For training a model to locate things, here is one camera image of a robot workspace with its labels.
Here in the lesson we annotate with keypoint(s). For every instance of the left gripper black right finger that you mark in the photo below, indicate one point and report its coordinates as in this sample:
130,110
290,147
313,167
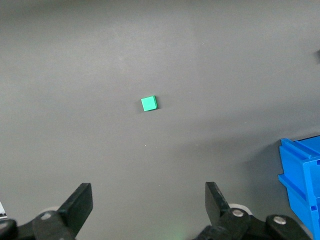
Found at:
216,202

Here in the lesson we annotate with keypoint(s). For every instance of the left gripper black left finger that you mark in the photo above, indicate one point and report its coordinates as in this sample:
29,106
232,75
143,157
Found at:
76,205

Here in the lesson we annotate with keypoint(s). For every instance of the small green cube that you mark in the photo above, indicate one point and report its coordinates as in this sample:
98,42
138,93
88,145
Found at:
149,103

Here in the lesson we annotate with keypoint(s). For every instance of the white paper label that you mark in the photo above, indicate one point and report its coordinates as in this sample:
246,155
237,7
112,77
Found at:
2,208

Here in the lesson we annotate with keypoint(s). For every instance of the blue plastic storage bin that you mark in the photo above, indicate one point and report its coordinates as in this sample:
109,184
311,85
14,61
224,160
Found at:
301,175

